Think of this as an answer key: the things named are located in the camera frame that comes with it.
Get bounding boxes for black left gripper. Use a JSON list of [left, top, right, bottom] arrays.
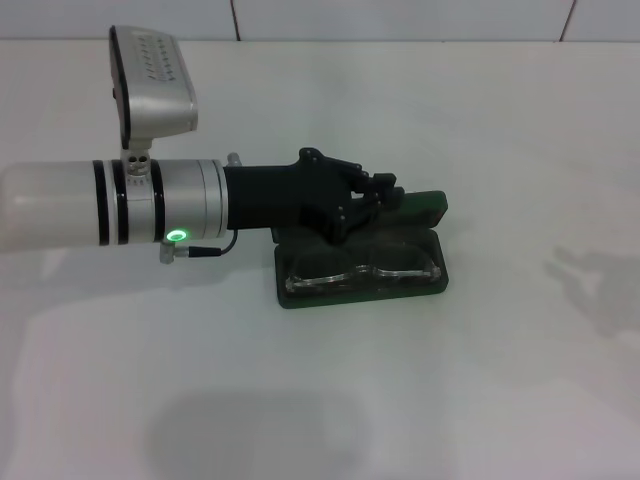
[[223, 146, 405, 247]]

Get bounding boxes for green glasses case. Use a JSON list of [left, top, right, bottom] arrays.
[[272, 189, 450, 311]]

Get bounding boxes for clear plastic glasses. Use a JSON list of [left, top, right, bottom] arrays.
[[284, 244, 442, 294]]

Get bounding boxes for grey left gripper cable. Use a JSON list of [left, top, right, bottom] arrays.
[[159, 229, 239, 265]]

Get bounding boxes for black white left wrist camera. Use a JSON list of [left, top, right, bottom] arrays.
[[108, 25, 200, 187]]

